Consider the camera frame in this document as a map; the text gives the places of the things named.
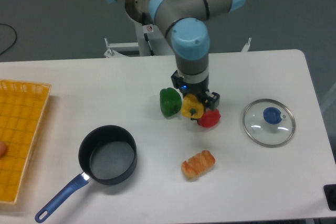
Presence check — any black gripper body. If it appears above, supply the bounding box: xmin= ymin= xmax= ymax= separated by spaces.
xmin=171 ymin=69 xmax=210 ymax=98

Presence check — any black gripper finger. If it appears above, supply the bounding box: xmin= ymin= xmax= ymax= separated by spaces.
xmin=197 ymin=91 xmax=220 ymax=111

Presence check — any yellow toy bell pepper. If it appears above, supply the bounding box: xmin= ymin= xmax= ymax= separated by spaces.
xmin=181 ymin=94 xmax=204 ymax=119

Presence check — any dark saucepan with blue handle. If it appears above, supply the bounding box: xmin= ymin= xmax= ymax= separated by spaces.
xmin=35 ymin=125 xmax=138 ymax=223

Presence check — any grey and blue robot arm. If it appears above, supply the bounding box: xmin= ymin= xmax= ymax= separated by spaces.
xmin=107 ymin=0 xmax=246 ymax=110

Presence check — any red toy bell pepper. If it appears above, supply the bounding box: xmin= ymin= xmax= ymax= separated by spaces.
xmin=191 ymin=109 xmax=221 ymax=128

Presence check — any green toy bell pepper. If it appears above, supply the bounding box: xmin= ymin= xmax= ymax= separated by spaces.
xmin=160 ymin=88 xmax=182 ymax=117

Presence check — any glass lid with blue knob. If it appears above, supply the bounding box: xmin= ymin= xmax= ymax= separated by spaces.
xmin=242 ymin=99 xmax=296 ymax=148

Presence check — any toy salmon sushi piece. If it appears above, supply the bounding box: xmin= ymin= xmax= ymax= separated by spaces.
xmin=181 ymin=150 xmax=216 ymax=181

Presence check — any black device at table edge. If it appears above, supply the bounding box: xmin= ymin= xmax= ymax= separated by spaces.
xmin=323 ymin=184 xmax=336 ymax=211

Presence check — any yellow woven plastic basket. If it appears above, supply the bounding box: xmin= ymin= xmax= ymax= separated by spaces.
xmin=1 ymin=79 xmax=51 ymax=205

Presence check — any round peach object in basket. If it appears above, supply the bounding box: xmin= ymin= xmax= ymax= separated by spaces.
xmin=0 ymin=141 xmax=7 ymax=157

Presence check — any black cable on floor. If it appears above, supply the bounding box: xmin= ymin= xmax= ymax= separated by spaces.
xmin=0 ymin=23 xmax=18 ymax=56

